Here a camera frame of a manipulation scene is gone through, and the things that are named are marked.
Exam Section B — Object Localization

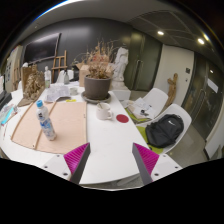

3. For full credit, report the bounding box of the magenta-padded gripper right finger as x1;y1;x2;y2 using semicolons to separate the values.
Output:
131;142;184;186

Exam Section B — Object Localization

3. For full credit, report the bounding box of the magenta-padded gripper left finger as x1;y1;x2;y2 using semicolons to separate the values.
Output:
41;142;92;185

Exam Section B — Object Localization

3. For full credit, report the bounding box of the blue-capped white drink bottle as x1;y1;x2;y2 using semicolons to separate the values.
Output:
35;99;58;142

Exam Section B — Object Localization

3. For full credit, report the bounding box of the green seat cushion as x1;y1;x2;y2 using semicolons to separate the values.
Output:
135;125;165;155

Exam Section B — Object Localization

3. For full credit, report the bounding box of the black backpack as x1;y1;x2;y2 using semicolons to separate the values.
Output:
145;113;185;149

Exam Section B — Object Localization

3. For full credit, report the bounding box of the pale wooden panel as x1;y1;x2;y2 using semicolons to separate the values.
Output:
10;100;88;155

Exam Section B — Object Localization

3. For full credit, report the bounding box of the flat round red coaster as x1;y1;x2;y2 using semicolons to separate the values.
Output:
115;113;130;124

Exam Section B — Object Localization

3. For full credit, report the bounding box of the stack of papers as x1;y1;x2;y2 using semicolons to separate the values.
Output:
128;97;156;120

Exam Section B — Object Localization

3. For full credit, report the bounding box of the white ceramic mug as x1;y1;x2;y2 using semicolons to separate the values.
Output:
95;101;114;121

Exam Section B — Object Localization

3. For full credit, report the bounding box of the white plastic chair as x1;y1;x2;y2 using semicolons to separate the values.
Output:
124;87;169;124
55;69;75;85
136;103;193;155

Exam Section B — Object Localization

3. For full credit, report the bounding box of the crumpled clear plastic bag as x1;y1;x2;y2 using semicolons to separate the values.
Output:
43;84;72;103

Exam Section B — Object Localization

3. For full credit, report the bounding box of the dried plant in grey pot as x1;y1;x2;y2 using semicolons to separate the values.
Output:
73;39;118;101

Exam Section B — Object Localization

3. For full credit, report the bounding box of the wooden figure sculpture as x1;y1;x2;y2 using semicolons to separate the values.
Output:
165;72;179;108

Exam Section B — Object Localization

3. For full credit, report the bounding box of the teal book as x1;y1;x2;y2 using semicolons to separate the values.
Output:
0;103;19;126

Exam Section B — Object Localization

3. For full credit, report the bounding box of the brown carved sculpture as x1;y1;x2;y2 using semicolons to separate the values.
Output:
17;64;46;108

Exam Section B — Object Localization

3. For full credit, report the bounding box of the cardboard box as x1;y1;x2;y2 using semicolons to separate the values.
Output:
75;61;91;88

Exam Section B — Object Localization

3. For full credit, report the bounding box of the black flat box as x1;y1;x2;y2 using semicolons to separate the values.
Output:
0;89;13;111

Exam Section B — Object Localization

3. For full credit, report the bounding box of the wooden easel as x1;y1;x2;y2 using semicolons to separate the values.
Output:
51;49;68;83

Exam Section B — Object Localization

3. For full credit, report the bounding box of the white plaster statue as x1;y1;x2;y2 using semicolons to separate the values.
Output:
111;46;130;91

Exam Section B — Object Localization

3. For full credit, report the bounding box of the white paper sign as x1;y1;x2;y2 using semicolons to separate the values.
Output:
207;78;220;94

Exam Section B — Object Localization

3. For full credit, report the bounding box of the white display board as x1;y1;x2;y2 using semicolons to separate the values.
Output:
4;44;24;93

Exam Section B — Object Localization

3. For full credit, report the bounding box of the white statue pedestal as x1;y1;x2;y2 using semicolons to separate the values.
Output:
111;88;132;102

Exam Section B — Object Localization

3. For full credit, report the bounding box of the black wall screen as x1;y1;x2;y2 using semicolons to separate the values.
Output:
22;32;62;65

